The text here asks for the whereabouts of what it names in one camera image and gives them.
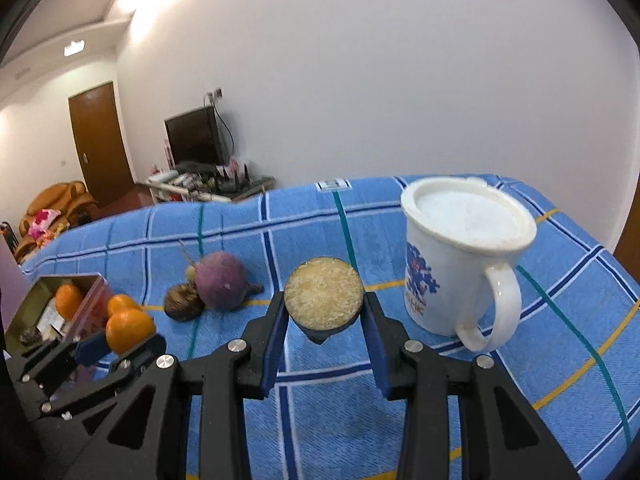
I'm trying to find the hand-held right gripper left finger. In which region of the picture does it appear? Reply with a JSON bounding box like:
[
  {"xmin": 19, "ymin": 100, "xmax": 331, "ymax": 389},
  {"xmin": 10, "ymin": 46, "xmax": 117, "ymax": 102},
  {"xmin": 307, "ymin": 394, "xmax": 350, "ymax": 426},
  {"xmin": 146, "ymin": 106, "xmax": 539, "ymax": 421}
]
[{"xmin": 82, "ymin": 292, "xmax": 291, "ymax": 480}]

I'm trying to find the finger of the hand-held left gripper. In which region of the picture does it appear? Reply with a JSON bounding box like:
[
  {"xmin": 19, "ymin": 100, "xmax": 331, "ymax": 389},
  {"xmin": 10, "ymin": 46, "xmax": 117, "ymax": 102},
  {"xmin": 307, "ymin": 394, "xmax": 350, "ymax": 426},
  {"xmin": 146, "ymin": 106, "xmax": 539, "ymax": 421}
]
[
  {"xmin": 39, "ymin": 335, "xmax": 168, "ymax": 415},
  {"xmin": 14, "ymin": 332, "xmax": 111, "ymax": 377}
]

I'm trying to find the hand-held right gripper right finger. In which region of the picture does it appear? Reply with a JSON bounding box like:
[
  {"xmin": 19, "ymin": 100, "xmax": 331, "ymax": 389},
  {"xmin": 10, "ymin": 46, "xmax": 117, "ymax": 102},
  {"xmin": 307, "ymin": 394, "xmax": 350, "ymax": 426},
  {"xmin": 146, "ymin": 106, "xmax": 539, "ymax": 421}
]
[{"xmin": 362, "ymin": 292, "xmax": 581, "ymax": 480}]

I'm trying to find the orange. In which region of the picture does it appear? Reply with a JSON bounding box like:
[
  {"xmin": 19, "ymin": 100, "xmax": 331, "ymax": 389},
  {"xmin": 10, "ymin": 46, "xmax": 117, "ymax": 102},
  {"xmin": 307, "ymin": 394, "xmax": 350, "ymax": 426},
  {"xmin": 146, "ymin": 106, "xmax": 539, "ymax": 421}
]
[
  {"xmin": 107, "ymin": 294, "xmax": 138, "ymax": 317},
  {"xmin": 55, "ymin": 284, "xmax": 85, "ymax": 320},
  {"xmin": 106, "ymin": 309, "xmax": 157, "ymax": 355}
]

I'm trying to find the pink metal tin box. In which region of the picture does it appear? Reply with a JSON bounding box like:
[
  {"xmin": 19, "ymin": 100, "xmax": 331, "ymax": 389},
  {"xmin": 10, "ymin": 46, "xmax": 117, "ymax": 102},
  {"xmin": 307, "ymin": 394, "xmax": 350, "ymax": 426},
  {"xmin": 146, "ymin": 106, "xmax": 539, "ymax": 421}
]
[{"xmin": 4, "ymin": 273, "xmax": 115, "ymax": 361}]

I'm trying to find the cut dark-skinned taro piece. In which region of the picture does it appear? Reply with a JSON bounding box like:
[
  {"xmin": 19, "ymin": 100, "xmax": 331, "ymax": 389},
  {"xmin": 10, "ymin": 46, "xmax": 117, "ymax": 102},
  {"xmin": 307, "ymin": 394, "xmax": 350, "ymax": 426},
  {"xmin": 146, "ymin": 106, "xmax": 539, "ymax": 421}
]
[{"xmin": 284, "ymin": 258, "xmax": 364, "ymax": 345}]

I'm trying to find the purple round turnip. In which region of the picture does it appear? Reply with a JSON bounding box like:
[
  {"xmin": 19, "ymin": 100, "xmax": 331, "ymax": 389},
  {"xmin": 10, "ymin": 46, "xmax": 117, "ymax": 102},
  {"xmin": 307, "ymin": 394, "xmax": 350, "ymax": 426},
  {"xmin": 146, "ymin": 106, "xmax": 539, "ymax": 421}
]
[{"xmin": 179, "ymin": 240, "xmax": 264, "ymax": 310}]

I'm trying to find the printed paper leaflet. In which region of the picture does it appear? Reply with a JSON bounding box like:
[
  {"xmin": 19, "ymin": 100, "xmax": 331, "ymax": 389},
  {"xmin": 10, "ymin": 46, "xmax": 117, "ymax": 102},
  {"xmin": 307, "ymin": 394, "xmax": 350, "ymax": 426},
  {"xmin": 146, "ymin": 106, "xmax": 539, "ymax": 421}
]
[{"xmin": 37, "ymin": 300, "xmax": 66, "ymax": 336}]

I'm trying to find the blue plaid blanket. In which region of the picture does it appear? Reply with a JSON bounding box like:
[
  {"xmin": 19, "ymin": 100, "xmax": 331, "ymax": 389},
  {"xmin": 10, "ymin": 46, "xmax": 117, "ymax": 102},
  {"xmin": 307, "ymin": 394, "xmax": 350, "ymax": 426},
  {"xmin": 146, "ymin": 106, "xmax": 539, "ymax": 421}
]
[{"xmin": 0, "ymin": 175, "xmax": 640, "ymax": 480}]

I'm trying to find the white floral mug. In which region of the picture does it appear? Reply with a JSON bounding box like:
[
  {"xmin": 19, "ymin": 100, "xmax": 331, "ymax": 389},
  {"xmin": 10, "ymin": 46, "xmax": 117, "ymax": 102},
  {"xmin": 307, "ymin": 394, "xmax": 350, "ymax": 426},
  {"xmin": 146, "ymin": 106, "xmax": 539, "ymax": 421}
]
[{"xmin": 400, "ymin": 176, "xmax": 538, "ymax": 353}]

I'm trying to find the purple tall bottle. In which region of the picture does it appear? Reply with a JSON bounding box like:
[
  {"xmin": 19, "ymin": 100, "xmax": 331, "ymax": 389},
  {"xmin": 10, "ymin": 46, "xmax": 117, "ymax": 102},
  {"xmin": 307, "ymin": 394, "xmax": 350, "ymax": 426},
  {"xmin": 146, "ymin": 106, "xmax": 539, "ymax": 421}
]
[{"xmin": 0, "ymin": 237, "xmax": 30, "ymax": 351}]

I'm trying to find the pink floral cushion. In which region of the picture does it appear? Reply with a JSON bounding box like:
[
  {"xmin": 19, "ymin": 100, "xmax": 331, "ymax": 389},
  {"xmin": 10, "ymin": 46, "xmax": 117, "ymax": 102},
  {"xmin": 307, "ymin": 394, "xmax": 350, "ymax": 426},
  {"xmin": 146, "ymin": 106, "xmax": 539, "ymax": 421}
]
[{"xmin": 27, "ymin": 208, "xmax": 61, "ymax": 238}]

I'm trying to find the orange leather sofa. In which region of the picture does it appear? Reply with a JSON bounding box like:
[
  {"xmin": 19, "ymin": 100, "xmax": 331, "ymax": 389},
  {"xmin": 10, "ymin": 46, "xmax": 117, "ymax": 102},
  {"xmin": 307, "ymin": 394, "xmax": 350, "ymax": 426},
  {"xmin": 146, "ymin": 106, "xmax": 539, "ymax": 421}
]
[{"xmin": 19, "ymin": 181, "xmax": 101, "ymax": 261}]

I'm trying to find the white tv stand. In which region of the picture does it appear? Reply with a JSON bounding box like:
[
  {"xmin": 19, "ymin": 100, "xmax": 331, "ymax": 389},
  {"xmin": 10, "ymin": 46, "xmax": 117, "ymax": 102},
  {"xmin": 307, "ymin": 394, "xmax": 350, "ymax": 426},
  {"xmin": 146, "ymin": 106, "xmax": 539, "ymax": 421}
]
[{"xmin": 146, "ymin": 172, "xmax": 276, "ymax": 206}]

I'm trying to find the black router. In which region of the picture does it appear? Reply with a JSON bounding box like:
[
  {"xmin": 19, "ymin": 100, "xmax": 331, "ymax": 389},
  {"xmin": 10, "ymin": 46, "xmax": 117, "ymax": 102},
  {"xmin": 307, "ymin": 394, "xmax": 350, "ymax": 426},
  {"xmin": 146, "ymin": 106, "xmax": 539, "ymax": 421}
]
[{"xmin": 217, "ymin": 164, "xmax": 251, "ymax": 192}]

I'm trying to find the brown wooden door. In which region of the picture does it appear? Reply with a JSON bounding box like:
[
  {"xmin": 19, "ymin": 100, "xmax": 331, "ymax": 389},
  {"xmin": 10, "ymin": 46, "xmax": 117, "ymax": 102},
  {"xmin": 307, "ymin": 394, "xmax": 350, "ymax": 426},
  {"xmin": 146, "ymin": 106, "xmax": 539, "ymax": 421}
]
[{"xmin": 68, "ymin": 82, "xmax": 136, "ymax": 208}]

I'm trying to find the black television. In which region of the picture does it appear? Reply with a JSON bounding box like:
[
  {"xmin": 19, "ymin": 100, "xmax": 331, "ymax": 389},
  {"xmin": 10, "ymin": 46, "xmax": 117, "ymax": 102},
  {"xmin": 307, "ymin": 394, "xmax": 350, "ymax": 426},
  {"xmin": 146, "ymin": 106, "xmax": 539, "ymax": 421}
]
[{"xmin": 164, "ymin": 106, "xmax": 228, "ymax": 167}]

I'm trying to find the brown wooden wardrobe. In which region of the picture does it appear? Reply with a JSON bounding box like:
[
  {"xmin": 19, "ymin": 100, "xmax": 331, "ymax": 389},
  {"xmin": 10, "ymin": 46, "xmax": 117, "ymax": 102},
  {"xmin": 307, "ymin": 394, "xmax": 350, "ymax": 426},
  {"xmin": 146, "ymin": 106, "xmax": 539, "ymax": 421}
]
[{"xmin": 614, "ymin": 195, "xmax": 640, "ymax": 281}]

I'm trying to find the black power cable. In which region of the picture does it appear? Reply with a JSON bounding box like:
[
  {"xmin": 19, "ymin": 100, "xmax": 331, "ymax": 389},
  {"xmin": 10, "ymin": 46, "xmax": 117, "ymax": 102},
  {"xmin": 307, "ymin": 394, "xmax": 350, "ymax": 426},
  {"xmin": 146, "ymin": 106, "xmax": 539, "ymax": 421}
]
[{"xmin": 215, "ymin": 100, "xmax": 236, "ymax": 156}]

